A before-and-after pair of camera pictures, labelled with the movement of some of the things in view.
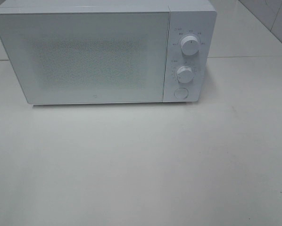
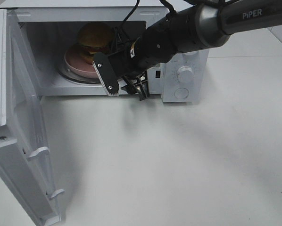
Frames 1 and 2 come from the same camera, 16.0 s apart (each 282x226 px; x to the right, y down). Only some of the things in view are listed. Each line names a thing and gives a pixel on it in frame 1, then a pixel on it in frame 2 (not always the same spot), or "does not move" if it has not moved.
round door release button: [181, 93] does not move
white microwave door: [69, 57] to [19, 144]
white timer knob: [185, 74] does not move
